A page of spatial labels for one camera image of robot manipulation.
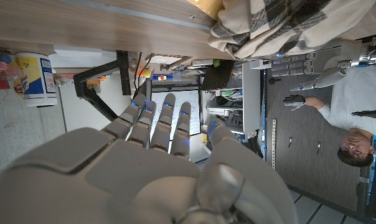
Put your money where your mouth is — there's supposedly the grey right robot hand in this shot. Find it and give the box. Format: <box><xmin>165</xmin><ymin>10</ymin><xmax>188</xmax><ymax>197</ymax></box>
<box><xmin>0</xmin><ymin>92</ymin><xmax>299</xmax><ymax>224</ymax></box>

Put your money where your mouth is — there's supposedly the wooden handle hammer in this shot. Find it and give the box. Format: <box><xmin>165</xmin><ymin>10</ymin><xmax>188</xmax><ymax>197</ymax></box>
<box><xmin>159</xmin><ymin>55</ymin><xmax>197</xmax><ymax>72</ymax></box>

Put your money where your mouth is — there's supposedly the beige plaid cloth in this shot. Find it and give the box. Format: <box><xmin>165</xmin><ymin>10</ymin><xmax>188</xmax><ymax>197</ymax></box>
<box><xmin>207</xmin><ymin>0</ymin><xmax>376</xmax><ymax>60</ymax></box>

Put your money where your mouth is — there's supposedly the black gloved person hand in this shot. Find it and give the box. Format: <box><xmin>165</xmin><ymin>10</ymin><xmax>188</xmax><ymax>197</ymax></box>
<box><xmin>283</xmin><ymin>94</ymin><xmax>306</xmax><ymax>112</ymax></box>

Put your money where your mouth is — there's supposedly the whiteboard with writing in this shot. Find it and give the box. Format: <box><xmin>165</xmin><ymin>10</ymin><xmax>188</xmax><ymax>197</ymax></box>
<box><xmin>150</xmin><ymin>90</ymin><xmax>201</xmax><ymax>136</ymax></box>

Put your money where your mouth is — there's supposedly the white wipes canister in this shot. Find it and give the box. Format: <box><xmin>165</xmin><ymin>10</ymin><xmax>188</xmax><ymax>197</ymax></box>
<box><xmin>13</xmin><ymin>52</ymin><xmax>59</xmax><ymax>108</ymax></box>

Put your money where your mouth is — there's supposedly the white flat remote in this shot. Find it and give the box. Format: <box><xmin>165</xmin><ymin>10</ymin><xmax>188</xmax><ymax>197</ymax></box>
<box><xmin>192</xmin><ymin>59</ymin><xmax>214</xmax><ymax>67</ymax></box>

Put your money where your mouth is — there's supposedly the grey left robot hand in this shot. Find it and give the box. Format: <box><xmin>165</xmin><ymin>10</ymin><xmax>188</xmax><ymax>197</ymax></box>
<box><xmin>270</xmin><ymin>37</ymin><xmax>364</xmax><ymax>92</ymax></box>

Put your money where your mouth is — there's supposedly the white shelf unit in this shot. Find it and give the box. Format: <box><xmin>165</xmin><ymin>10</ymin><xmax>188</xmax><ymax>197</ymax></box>
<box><xmin>200</xmin><ymin>62</ymin><xmax>262</xmax><ymax>138</ymax></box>

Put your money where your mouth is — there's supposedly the person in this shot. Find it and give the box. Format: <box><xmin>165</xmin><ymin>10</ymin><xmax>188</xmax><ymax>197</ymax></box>
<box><xmin>283</xmin><ymin>63</ymin><xmax>376</xmax><ymax>169</ymax></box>

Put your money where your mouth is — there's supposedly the woven patterned mat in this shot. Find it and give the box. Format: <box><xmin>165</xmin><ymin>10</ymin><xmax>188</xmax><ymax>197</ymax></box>
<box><xmin>149</xmin><ymin>55</ymin><xmax>176</xmax><ymax>65</ymax></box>

